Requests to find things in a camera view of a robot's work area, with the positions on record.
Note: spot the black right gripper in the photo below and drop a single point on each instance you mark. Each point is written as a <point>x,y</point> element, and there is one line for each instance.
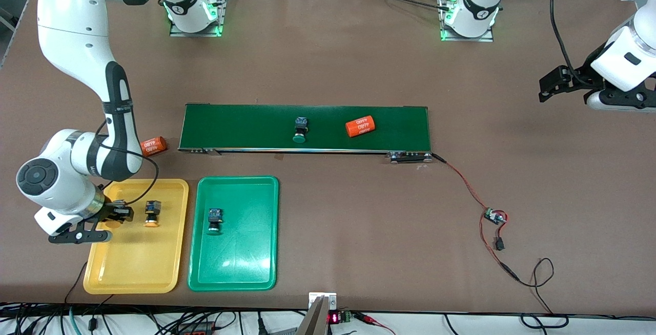
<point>112,210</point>

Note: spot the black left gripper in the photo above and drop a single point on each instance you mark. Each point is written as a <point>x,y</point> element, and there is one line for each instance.
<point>579,76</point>

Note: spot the orange printed cylinder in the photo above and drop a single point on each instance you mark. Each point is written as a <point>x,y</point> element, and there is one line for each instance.
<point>154,146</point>
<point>360,126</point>

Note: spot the green mushroom push button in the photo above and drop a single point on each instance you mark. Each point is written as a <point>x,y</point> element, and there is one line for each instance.
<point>301,122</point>
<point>215,215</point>

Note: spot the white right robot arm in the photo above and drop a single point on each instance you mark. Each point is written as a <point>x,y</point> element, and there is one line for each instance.
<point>72,12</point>

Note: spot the yellow plastic tray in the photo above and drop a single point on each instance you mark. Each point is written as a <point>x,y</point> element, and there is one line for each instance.
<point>136,258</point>

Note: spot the green plastic tray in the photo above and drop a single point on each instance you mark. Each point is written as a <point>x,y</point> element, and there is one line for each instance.
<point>241,253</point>

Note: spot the orange power strip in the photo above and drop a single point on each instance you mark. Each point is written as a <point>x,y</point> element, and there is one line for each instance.
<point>197,329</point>

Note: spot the small green circuit board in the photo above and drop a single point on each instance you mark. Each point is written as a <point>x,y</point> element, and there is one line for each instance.
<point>494,216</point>

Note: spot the green conveyor belt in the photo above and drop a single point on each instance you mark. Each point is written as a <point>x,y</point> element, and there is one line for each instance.
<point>246,127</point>

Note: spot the grey metal bar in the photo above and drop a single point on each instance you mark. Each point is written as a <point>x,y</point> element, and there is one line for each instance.
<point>313,322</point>

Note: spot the red digit display module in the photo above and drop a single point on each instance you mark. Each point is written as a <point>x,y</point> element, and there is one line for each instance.
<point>334,318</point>

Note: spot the red clip leads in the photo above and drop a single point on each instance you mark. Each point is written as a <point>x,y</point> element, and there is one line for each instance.
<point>369,318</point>

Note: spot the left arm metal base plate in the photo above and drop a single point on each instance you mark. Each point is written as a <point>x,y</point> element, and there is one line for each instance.
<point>451,39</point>

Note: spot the silver metal bracket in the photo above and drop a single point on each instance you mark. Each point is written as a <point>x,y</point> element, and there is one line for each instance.
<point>315,296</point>

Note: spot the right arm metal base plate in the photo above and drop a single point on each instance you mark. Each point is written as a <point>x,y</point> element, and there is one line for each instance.
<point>224,12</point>

